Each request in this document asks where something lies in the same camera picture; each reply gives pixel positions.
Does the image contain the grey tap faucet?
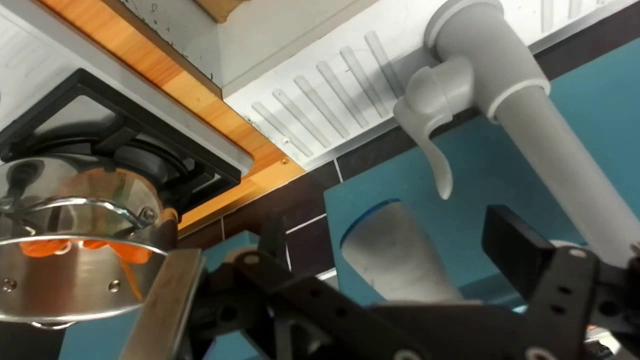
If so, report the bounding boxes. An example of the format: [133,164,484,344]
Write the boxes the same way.
[392,0,640,270]

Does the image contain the toy stove top black burners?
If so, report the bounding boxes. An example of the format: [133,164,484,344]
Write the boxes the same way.
[0,66,245,215]

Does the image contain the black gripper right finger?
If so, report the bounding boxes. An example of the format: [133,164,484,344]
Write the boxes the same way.
[480,204,640,360]

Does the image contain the toy kitchen unit grey cabinet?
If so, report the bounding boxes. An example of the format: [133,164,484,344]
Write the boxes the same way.
[175,0,640,282]

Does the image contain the steel cooking pot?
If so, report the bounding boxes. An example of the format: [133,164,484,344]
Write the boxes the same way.
[0,154,182,332]

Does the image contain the orange toy food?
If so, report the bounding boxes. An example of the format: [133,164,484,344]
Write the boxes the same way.
[18,237,152,266]

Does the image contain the wooden butcher block countertop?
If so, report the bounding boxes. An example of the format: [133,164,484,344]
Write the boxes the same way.
[39,0,309,232]

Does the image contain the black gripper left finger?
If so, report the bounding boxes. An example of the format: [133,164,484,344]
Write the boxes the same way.
[191,215,431,360]

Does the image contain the white toy sink basin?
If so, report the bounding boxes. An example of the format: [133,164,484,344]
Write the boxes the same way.
[119,0,639,171]

